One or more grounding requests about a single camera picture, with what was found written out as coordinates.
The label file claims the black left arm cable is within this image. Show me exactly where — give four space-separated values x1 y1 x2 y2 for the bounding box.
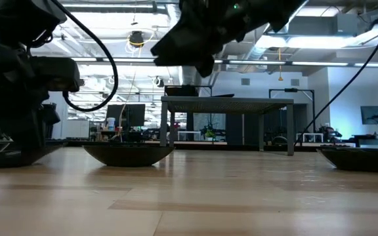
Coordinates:
49 0 119 113

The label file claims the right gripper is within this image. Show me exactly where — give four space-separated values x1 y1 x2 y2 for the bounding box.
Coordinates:
149 0 263 79

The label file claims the round silver ventilation duct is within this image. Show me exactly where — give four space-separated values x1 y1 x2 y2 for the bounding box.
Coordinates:
177 64 205 87
243 31 277 65

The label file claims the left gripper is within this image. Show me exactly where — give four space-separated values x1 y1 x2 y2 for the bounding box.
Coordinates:
0 44 49 132

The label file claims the black square mini plate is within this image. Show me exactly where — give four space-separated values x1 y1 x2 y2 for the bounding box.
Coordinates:
163 85 200 98

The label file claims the clear acrylic box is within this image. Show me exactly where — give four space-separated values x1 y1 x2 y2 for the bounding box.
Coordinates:
177 130 203 142

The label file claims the grey perforated metal shelf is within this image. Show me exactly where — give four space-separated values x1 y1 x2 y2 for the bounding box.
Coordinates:
159 95 295 157

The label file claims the black aluminium table frame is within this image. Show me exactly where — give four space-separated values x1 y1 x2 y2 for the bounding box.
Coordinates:
44 139 378 158

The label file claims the black metal frame stand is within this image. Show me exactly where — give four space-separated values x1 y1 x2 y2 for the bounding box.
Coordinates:
268 87 316 135

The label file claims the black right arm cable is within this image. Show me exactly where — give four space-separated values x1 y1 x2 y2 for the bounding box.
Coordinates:
293 0 378 147

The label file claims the long ceiling light strip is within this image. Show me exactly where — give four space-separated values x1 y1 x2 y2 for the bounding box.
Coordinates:
70 57 378 68

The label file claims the grey rectangular air duct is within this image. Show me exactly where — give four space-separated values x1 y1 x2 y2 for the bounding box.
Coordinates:
287 13 360 37

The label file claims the dark background table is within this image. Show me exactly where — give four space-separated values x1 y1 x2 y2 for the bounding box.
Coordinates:
352 133 378 149

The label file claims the black computer monitor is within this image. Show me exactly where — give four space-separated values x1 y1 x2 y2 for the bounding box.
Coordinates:
106 104 128 128
126 104 146 128

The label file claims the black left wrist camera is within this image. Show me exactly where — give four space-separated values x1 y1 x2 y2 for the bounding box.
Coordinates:
28 55 82 94

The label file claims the yellow hanging cord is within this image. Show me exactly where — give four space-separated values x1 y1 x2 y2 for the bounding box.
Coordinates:
277 47 284 82

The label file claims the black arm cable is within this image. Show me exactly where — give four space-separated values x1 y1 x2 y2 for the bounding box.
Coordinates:
49 0 119 113
293 0 378 147

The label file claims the wall-mounted monitor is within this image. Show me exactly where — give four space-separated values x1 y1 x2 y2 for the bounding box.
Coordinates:
360 105 378 126

